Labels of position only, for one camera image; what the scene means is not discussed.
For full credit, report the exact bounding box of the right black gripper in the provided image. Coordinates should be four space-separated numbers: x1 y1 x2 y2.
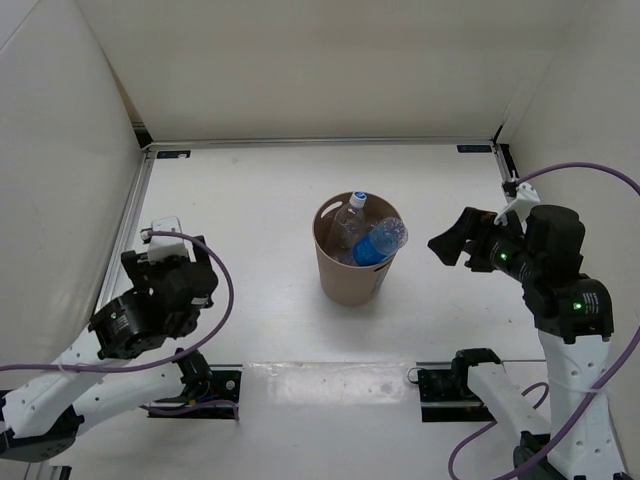
426 206 541 283

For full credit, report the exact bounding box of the blue label plastic bottle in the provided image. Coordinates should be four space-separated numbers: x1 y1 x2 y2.
351 217 408 267

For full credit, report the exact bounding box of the clear plastic bottle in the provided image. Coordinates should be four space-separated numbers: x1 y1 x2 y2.
326 191 367 252

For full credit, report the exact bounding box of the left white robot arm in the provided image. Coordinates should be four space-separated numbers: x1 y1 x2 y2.
1 230 219 463

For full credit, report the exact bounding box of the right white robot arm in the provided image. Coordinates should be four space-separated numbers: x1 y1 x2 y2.
427 205 629 479

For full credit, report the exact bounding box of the brown round waste bin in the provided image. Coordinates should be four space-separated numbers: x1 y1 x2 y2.
313 192 403 306

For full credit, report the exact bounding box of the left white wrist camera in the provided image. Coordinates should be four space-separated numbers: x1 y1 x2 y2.
140 216 189 264

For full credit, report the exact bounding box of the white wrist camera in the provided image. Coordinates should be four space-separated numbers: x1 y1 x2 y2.
140 216 189 264
494 180 541 226

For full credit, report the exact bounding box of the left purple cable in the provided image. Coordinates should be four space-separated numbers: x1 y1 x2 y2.
0 230 241 419

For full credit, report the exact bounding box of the purple cable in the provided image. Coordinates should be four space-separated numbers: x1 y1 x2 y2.
0 230 241 419
448 161 640 480

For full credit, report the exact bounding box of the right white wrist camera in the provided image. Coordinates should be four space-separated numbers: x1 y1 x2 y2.
494 180 541 226

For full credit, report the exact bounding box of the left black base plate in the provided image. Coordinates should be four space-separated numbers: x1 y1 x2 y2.
142 364 244 421

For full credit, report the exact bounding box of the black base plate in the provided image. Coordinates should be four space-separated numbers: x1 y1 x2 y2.
415 362 494 423
142 364 244 421

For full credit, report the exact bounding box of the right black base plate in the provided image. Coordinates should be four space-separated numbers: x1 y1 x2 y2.
415 362 494 423

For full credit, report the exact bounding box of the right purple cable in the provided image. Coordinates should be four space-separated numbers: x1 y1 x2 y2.
448 161 640 480

